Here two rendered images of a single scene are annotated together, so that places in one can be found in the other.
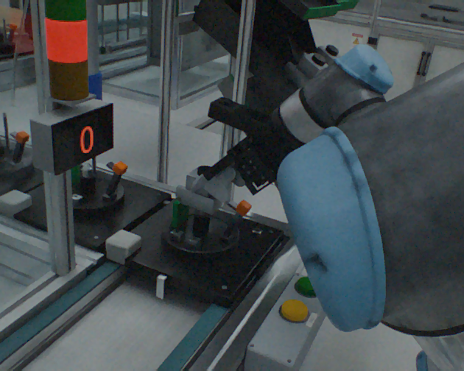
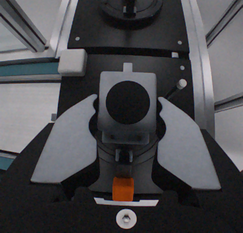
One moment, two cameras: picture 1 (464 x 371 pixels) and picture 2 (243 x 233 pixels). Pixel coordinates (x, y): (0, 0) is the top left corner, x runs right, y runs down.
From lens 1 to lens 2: 0.83 m
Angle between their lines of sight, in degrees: 61
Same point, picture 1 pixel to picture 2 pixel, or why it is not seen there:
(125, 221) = (114, 42)
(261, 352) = not seen: hidden behind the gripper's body
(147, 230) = (112, 65)
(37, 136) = not seen: outside the picture
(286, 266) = not seen: hidden behind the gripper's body
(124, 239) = (67, 61)
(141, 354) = (18, 134)
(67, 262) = (30, 47)
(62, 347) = (8, 90)
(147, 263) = (62, 96)
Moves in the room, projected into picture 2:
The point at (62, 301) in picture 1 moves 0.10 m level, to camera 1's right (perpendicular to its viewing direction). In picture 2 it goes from (20, 68) to (27, 109)
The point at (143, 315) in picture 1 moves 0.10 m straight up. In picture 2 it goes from (46, 116) to (14, 108)
